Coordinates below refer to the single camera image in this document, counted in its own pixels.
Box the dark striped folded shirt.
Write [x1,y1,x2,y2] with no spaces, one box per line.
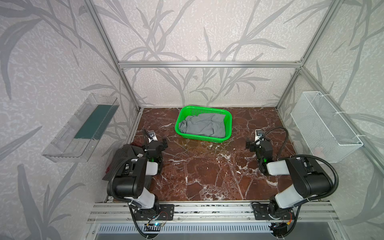
[102,144,145,181]

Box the white wire mesh basket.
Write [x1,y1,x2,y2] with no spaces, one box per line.
[291,91,364,163]

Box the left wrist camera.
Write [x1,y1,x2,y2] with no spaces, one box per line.
[147,131,158,142]

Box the green plastic basket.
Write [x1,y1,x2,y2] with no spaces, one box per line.
[175,106,232,143]

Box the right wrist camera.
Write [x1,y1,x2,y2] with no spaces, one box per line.
[255,129,264,142]

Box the clear plastic wall tray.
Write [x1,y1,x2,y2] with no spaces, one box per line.
[42,94,120,163]

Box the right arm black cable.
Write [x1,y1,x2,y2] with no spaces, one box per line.
[260,127,339,202]

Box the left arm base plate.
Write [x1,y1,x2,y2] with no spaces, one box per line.
[133,204,175,221]

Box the grey long sleeve shirt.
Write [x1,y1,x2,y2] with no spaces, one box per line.
[179,113,226,139]

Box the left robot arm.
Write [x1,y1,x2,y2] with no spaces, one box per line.
[107,139,168,215]

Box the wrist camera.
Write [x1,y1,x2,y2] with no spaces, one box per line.
[255,129,264,142]
[147,131,158,142]

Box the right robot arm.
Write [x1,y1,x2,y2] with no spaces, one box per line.
[246,140,339,220]

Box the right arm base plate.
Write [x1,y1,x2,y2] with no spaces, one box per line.
[251,202,295,221]

